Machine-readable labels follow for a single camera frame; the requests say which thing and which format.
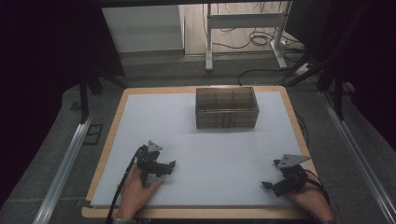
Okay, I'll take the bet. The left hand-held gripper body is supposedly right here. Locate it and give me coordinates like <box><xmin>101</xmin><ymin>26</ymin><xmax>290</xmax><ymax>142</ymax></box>
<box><xmin>134</xmin><ymin>139</ymin><xmax>163</xmax><ymax>186</ymax></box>

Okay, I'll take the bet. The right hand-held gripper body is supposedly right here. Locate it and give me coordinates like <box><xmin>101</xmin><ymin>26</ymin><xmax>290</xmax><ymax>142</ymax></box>
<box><xmin>273</xmin><ymin>154</ymin><xmax>312</xmax><ymax>198</ymax></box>

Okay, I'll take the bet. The person's left hand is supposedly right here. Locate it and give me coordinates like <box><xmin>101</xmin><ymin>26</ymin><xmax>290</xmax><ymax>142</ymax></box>
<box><xmin>116</xmin><ymin>165</ymin><xmax>163</xmax><ymax>219</ymax></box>

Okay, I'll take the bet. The white table mat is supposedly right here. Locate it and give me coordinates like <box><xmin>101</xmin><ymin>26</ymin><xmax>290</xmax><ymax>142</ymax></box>
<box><xmin>90</xmin><ymin>91</ymin><xmax>312</xmax><ymax>208</ymax></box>

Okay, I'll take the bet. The clear brown drawer box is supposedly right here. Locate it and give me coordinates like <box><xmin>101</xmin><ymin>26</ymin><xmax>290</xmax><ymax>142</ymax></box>
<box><xmin>194</xmin><ymin>86</ymin><xmax>261</xmax><ymax>131</ymax></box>

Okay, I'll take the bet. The black stand leg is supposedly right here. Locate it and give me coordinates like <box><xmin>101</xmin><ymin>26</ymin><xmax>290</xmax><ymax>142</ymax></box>
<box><xmin>332</xmin><ymin>66</ymin><xmax>345</xmax><ymax>121</ymax></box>
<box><xmin>78</xmin><ymin>74</ymin><xmax>92</xmax><ymax>125</ymax></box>

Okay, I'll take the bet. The white power strip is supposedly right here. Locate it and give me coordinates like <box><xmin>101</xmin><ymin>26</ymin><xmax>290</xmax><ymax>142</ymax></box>
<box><xmin>293</xmin><ymin>63</ymin><xmax>313</xmax><ymax>77</ymax></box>

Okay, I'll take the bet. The white cabinet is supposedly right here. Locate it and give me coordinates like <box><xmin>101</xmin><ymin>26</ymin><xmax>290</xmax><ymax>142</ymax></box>
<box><xmin>101</xmin><ymin>4</ymin><xmax>186</xmax><ymax>54</ymax></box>

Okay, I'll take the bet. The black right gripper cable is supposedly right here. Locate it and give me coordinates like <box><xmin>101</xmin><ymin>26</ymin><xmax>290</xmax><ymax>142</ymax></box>
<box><xmin>303</xmin><ymin>169</ymin><xmax>332</xmax><ymax>207</ymax></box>

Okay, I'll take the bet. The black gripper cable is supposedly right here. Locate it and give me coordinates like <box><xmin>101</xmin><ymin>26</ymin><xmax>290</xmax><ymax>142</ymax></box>
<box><xmin>303</xmin><ymin>169</ymin><xmax>332</xmax><ymax>207</ymax></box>
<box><xmin>105</xmin><ymin>147</ymin><xmax>142</xmax><ymax>224</ymax></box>

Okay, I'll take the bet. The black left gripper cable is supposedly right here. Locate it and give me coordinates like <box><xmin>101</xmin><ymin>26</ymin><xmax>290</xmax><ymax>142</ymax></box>
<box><xmin>105</xmin><ymin>147</ymin><xmax>142</xmax><ymax>224</ymax></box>

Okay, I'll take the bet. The black floor frame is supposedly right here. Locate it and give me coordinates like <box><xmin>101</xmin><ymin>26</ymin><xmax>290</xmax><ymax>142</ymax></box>
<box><xmin>82</xmin><ymin>123</ymin><xmax>105</xmax><ymax>147</ymax></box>

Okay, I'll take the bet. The aluminium rail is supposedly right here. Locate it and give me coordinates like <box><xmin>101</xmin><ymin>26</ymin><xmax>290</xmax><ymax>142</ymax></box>
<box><xmin>32</xmin><ymin>113</ymin><xmax>96</xmax><ymax>224</ymax></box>
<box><xmin>318</xmin><ymin>91</ymin><xmax>396</xmax><ymax>224</ymax></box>

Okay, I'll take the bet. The long black floor cable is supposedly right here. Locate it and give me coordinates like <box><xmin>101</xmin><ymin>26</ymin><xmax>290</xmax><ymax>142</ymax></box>
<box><xmin>236</xmin><ymin>54</ymin><xmax>312</xmax><ymax>87</ymax></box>

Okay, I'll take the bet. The coiled black floor cable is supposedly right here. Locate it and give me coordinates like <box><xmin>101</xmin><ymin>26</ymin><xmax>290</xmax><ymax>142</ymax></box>
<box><xmin>214</xmin><ymin>27</ymin><xmax>276</xmax><ymax>50</ymax></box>

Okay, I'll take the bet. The white metal desk frame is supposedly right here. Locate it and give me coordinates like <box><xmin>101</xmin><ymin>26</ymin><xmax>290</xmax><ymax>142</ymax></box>
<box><xmin>205</xmin><ymin>1</ymin><xmax>293</xmax><ymax>72</ymax></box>

